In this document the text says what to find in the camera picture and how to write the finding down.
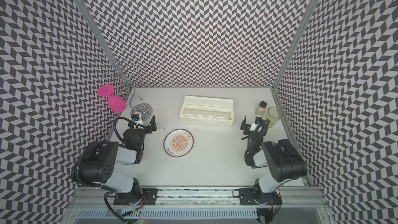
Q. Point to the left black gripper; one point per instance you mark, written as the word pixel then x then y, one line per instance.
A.
pixel 153 124

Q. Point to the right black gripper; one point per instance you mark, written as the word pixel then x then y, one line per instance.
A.
pixel 244 126

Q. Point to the white plate orange pattern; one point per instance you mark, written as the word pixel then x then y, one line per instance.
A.
pixel 178 143

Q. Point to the cream plastic wrap dispenser box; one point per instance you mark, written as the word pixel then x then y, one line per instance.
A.
pixel 209 111

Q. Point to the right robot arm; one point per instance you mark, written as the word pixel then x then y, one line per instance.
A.
pixel 283 161

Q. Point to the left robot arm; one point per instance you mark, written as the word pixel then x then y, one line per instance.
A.
pixel 96 166

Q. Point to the small jar black lid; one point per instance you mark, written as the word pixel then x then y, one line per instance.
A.
pixel 261 109

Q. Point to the green translucent plastic cup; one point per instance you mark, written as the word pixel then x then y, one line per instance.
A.
pixel 273 114

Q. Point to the pink plastic wine glass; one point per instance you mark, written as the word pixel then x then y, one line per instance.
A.
pixel 116 103

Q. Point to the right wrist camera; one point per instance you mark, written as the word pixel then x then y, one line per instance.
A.
pixel 256 125

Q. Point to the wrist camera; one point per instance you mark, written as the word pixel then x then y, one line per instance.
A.
pixel 137 119
pixel 256 125

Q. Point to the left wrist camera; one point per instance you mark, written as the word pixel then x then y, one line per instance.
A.
pixel 137 119

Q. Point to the metal wire glass rack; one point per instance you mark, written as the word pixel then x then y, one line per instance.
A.
pixel 125 86

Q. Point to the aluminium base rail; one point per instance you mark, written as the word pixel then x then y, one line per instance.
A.
pixel 230 197

